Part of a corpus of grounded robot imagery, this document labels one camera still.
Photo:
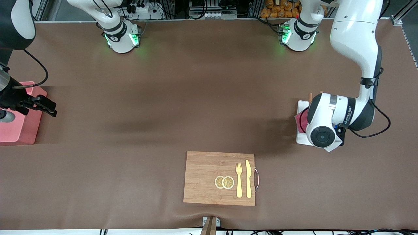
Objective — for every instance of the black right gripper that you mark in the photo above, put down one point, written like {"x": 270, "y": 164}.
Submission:
{"x": 13, "y": 97}

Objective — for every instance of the pink microfibre cloth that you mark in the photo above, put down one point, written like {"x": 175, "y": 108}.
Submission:
{"x": 302, "y": 122}

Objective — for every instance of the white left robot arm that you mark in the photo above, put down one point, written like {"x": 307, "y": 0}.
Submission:
{"x": 354, "y": 32}

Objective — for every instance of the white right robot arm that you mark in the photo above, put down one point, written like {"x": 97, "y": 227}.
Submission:
{"x": 119, "y": 32}

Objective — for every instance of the pink plastic box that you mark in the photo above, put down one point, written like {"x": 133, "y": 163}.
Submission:
{"x": 16, "y": 130}

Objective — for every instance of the white power strip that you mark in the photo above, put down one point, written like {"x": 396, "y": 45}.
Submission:
{"x": 143, "y": 9}

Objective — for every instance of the lemon slice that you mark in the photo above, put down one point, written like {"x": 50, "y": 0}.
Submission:
{"x": 229, "y": 182}
{"x": 218, "y": 181}

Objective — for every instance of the white terminal block device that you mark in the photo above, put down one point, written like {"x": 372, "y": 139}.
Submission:
{"x": 212, "y": 14}

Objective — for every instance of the yellow plastic fork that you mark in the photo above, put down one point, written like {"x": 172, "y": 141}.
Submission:
{"x": 239, "y": 186}

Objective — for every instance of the yellow plastic knife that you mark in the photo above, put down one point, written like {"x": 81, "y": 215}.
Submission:
{"x": 249, "y": 179}

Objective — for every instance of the orange snack pack pile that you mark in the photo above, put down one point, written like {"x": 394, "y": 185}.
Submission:
{"x": 277, "y": 9}

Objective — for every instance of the aluminium frame post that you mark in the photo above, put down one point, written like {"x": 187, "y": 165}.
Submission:
{"x": 396, "y": 21}
{"x": 40, "y": 11}

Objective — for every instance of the grey metal mounting bracket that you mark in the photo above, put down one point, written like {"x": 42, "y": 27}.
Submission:
{"x": 210, "y": 227}

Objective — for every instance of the white rack base plate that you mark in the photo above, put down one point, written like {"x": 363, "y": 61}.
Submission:
{"x": 301, "y": 138}

